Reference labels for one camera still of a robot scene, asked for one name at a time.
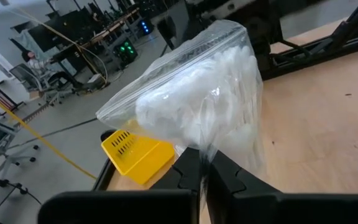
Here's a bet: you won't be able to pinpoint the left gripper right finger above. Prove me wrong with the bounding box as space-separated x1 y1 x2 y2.
206 149 358 224

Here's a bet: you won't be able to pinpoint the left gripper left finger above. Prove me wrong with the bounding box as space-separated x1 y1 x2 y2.
37 146 202 224

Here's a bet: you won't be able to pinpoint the clear bag of cotton balls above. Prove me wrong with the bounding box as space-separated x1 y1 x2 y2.
95 19 265 175

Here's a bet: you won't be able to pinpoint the yellow slotted plastic basket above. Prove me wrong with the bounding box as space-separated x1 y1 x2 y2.
100 129 176 185

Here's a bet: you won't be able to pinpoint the computer tower green lights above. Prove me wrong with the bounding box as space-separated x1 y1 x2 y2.
112 37 139 65

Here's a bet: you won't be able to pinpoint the black red metal rack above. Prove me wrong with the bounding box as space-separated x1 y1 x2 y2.
0 80 24 113

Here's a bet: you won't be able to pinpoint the grey office chair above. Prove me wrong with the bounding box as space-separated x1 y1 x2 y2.
9 63 77 106

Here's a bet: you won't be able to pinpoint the person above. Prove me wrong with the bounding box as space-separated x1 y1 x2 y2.
21 49 83 91

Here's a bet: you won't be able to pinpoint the long workbench desk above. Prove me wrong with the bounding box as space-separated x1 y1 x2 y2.
50 7 144 74

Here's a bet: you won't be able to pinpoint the computer tower blue lights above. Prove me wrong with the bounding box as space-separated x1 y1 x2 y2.
137 17 154 35

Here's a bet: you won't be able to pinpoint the black monitor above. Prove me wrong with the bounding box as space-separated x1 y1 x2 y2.
26 7 94 54

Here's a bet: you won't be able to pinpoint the yellow hanging cable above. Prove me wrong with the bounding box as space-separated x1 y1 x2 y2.
0 88 98 180

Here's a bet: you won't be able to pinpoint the thin yellow cable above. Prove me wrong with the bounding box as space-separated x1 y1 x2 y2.
9 4 109 86

